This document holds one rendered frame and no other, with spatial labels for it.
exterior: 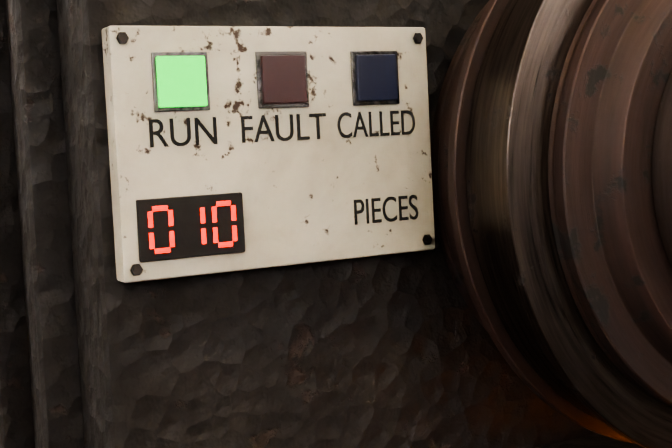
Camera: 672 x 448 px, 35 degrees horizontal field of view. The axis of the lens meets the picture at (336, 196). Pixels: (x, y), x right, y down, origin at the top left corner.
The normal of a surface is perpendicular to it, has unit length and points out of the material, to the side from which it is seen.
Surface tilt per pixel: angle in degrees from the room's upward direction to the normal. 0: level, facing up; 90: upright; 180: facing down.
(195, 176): 90
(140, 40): 90
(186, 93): 90
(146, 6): 90
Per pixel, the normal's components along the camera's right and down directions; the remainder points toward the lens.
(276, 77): 0.47, 0.02
